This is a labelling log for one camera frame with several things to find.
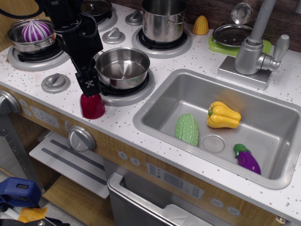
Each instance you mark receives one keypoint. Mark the back stove knob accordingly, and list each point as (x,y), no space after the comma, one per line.
(134,19)

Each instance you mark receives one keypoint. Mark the stove knob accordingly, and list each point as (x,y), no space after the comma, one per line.
(113,37)
(55,83)
(134,19)

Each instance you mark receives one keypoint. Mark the silver toy faucet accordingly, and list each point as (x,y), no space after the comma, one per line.
(252,67)

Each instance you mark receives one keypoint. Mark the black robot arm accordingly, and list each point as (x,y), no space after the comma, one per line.
(64,13)

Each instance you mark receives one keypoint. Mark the hanging steel ladle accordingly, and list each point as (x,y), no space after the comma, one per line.
(242,13)

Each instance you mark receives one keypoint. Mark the yellow bell pepper toy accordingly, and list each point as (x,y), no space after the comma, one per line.
(220,115)

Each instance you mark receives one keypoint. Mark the purple striped onion toy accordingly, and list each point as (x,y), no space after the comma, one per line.
(35,31)

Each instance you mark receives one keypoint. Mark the tall steel pot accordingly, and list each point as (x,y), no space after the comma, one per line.
(163,20)

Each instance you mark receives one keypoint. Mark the middle stove knob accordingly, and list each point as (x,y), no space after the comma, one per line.
(113,37)

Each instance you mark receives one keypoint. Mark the steel bowl with handles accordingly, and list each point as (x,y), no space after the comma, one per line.
(15,36)

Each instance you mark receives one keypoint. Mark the front left stove knob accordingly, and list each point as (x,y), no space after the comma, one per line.
(55,83)

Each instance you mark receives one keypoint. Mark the left edge dial knob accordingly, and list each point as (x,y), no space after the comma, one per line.
(8,104)

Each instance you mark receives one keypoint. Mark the yellow corn toy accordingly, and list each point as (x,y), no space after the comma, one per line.
(201,26)

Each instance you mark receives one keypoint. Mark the white oven shelf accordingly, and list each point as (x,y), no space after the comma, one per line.
(84,168)

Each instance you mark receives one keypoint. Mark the steel lid back burner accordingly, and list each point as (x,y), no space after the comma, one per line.
(96,7)

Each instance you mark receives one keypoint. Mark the green bitter gourd toy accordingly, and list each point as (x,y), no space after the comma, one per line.
(186,129)

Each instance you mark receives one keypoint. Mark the blue clamp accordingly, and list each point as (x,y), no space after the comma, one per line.
(18,192)

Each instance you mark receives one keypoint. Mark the grey sink basin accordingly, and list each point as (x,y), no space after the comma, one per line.
(248,133)

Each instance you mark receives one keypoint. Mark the steel pan on front burner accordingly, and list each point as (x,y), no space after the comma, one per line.
(122,68)

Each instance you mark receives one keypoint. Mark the grey dishwasher door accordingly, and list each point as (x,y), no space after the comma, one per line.
(136,202)

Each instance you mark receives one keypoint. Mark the oven dial knob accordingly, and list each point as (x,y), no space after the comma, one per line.
(80,140)

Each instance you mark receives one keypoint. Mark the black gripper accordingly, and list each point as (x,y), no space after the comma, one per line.
(82,43)

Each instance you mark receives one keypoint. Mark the back right burner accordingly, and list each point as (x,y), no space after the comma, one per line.
(161,50)

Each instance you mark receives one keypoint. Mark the front right burner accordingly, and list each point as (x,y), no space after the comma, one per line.
(129,98)

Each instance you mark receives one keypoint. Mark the small steel plate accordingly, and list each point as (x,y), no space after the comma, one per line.
(231,35)

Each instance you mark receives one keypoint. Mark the left burner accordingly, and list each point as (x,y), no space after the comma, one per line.
(50,58)

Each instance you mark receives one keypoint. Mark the yellow cloth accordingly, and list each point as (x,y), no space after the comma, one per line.
(31,214)

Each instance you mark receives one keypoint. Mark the purple eggplant toy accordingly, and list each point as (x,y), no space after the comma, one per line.
(245,158)

